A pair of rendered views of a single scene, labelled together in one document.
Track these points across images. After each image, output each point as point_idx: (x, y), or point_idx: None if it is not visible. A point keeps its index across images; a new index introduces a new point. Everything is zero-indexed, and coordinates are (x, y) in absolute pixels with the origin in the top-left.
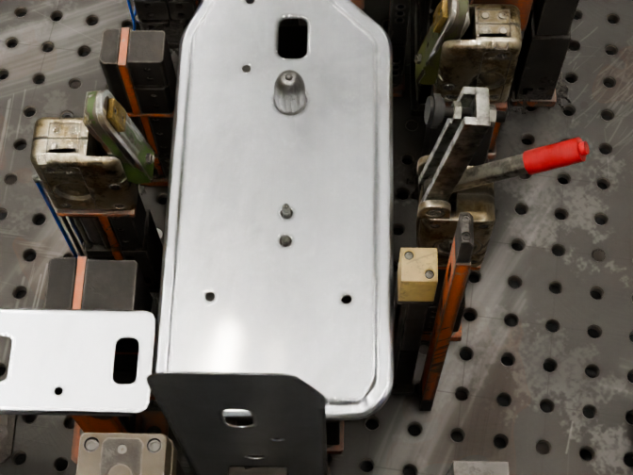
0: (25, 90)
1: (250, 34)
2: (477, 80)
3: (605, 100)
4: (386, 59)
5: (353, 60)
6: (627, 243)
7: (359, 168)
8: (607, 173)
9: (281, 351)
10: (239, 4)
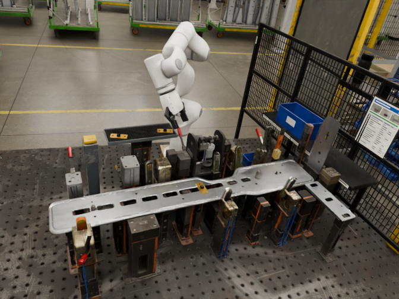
0: (252, 276)
1: (249, 184)
2: None
3: None
4: (241, 167)
5: (244, 171)
6: None
7: (262, 167)
8: None
9: (295, 169)
10: (244, 187)
